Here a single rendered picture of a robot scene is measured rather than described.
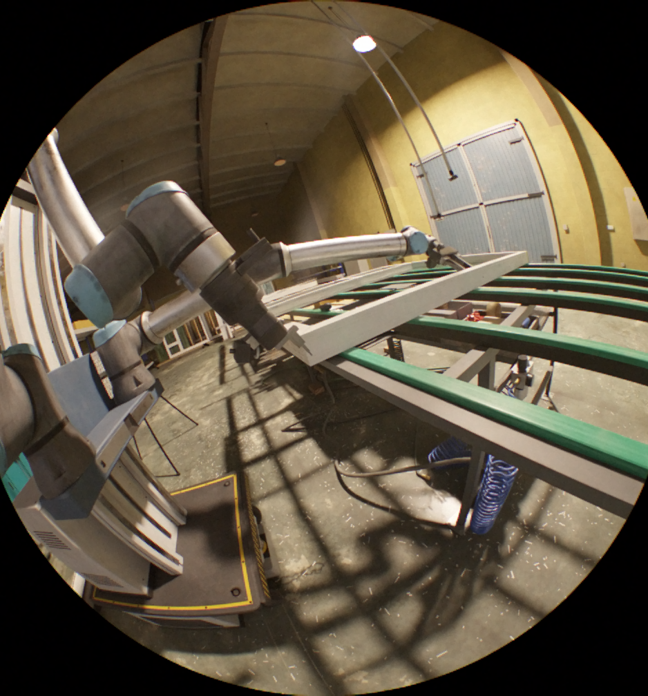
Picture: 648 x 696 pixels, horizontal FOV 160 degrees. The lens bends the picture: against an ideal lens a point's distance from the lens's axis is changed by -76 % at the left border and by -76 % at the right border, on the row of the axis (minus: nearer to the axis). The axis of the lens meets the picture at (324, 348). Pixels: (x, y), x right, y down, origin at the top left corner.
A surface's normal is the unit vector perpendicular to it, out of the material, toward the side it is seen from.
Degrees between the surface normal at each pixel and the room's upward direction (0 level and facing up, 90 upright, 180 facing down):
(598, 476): 0
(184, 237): 96
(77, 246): 95
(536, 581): 0
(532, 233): 90
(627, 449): 0
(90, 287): 98
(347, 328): 90
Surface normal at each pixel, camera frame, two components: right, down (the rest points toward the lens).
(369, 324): 0.40, 0.18
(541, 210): -0.86, 0.39
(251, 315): 0.60, 0.37
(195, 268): 0.18, 0.52
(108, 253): 0.56, -0.08
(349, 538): -0.29, -0.91
